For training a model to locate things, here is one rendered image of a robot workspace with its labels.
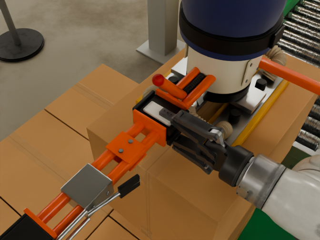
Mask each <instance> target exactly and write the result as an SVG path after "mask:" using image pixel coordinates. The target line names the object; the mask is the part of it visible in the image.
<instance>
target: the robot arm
mask: <svg viewBox="0 0 320 240"><path fill-rule="evenodd" d="M143 111H144V112H146V113H147V114H149V115H151V116H152V117H154V118H156V119H157V120H159V121H161V122H162V123H164V124H165V125H167V126H169V127H170V126H171V125H173V126H174V127H175V128H177V129H178V130H179V131H181V132H182V133H183V134H185V135H186V136H187V137H186V136H184V135H181V134H180V135H179V136H178V137H177V138H176V139H175V140H174V141H173V142H172V144H173V146H172V149H173V150H175V151H176V152H177V153H179V154H180V155H182V156H183V157H185V158H187V159H188V160H190V161H191V162H193V163H194V164H196V165H197V166H198V167H200V168H201V169H202V170H203V171H204V172H205V173H207V174H208V175H210V173H211V172H212V171H213V170H215V171H218V172H219V174H218V177H219V179H220V180H222V181H224V182H225V183H227V184H229V185H230V186H232V187H236V186H237V189H236V194H237V195H239V196H240V197H242V198H243V199H245V200H246V201H248V202H250V203H251V204H253V205H254V206H255V207H256V208H258V209H260V210H262V211H263V212H265V213H266V214H267V215H268V216H269V217H270V218H271V219H272V220H273V221H274V222H275V223H276V224H277V225H279V226H280V227H281V228H283V229H284V230H285V231H287V232H288V233H290V234H291V235H293V236H294V237H296V238H297V239H299V240H320V155H313V156H311V157H307V158H305V159H303V160H301V161H300V162H299V163H297V164H296V165H295V166H294V167H293V168H292V170H290V169H288V168H286V167H285V166H284V165H282V164H279V163H277V162H276V161H274V160H272V159H271V158H269V157H267V156H265V155H264V154H261V153H260V154H258V155H257V156H256V157H254V154H253V152H251V151H249V150H247V149H246V148H244V147H242V146H240V145H237V146H235V147H232V146H231V145H230V144H228V143H227V142H226V141H225V140H223V138H222V134H223V133H224V129H223V128H220V127H216V126H212V125H211V124H209V123H207V122H205V121H203V120H201V119H199V118H197V117H195V116H193V115H192V114H190V113H188V112H186V111H184V110H180V111H179V112H178V113H177V114H175V113H173V112H171V111H169V110H168V109H166V108H164V107H162V106H160V105H159V104H157V103H155V102H153V101H151V102H150V103H149V104H148V105H147V106H146V107H145V108H144V109H143ZM204 142H205V143H204ZM203 143H204V144H203ZM172 144H170V145H169V146H171V145H172Z"/></svg>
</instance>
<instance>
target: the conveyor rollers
mask: <svg viewBox="0 0 320 240"><path fill-rule="evenodd" d="M282 24H285V25H286V27H285V30H284V33H283V35H282V38H284V39H282V38H281V39H280V40H279V41H278V42H277V44H276V45H277V46H278V47H279V48H282V49H284V50H286V51H289V52H291V53H294V54H296V55H298V56H301V57H303V58H305V59H308V60H310V61H313V62H315V63H317V64H319V65H320V54H318V53H320V0H299V1H298V3H297V4H296V5H295V6H294V7H293V8H292V9H291V10H290V11H289V12H288V13H287V14H286V16H285V17H284V19H283V23H282ZM285 39H286V40H285ZM292 42H293V43H292ZM294 43H295V44H294ZM297 44H298V45H297ZM299 45H301V46H299ZM302 46H303V47H302ZM304 47H305V48H304ZM307 48H308V49H307ZM309 49H310V50H309ZM286 51H283V52H284V53H286V54H288V55H291V56H293V57H295V58H297V59H299V60H301V61H303V62H306V63H308V64H310V65H312V66H315V67H317V68H319V69H320V66H319V65H317V64H315V63H312V62H310V61H308V60H305V59H303V58H300V57H298V56H296V55H293V54H291V53H289V52H286ZM313 51H315V52H313ZM316 52H317V53H316ZM310 114H313V115H315V116H317V117H319V118H320V106H319V105H317V104H315V103H314V104H313V106H312V108H311V110H310ZM303 126H305V127H307V128H309V129H311V130H313V131H315V132H317V133H319V134H320V121H318V120H316V119H314V118H312V117H310V116H307V118H306V120H305V122H304V124H303ZM296 139H298V140H300V141H302V142H304V143H306V144H308V145H310V146H311V147H313V148H316V147H317V145H319V144H320V143H319V142H320V138H319V137H317V136H315V135H313V134H311V133H309V132H307V131H305V130H303V129H300V131H299V133H298V135H297V137H296Z"/></svg>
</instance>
